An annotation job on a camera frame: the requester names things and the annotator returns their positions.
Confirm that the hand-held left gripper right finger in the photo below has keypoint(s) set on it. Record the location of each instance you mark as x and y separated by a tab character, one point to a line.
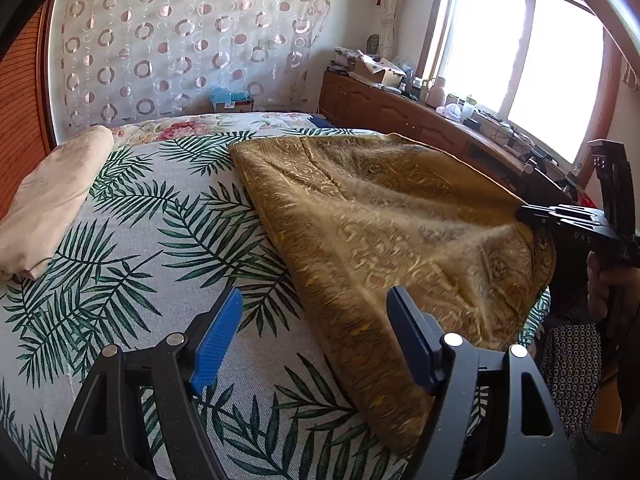
407	340

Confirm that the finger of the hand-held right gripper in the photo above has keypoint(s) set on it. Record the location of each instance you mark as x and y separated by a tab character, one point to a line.
560	212
580	227

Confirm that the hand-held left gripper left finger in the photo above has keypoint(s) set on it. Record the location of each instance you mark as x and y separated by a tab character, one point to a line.
217	340

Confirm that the gold paisley garment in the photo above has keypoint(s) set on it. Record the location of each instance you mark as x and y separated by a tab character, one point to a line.
380	220

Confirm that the person's right hand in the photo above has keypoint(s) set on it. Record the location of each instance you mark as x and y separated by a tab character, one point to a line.
596	285

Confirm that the palm leaf print sheet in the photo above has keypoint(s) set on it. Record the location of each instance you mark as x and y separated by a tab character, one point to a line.
165	240

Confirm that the window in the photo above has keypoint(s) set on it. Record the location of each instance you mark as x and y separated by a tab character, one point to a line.
550	60

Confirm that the person's dotted dark clothing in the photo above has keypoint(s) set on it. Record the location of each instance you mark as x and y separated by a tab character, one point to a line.
572	375

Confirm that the white plastic jug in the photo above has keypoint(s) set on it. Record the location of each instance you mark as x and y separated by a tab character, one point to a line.
436	94

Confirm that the wooden cabinet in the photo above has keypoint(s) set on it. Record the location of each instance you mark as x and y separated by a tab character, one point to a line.
390	115

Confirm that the floral quilt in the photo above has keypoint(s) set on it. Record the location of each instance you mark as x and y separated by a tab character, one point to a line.
200	125

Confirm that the folded beige cloth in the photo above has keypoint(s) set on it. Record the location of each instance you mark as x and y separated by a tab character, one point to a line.
50	200

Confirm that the open cardboard box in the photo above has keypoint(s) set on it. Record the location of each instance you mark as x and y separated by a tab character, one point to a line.
380	75

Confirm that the cardboard box with blue contents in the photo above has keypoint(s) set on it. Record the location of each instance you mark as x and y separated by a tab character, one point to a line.
231	102

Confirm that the lace window curtain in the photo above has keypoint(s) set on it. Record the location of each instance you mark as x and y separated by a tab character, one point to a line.
392	5

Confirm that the wooden slatted wardrobe door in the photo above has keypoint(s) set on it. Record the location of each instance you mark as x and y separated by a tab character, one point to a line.
25	110

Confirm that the circle pattern sheer curtain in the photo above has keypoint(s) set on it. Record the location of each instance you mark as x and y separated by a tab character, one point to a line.
190	35

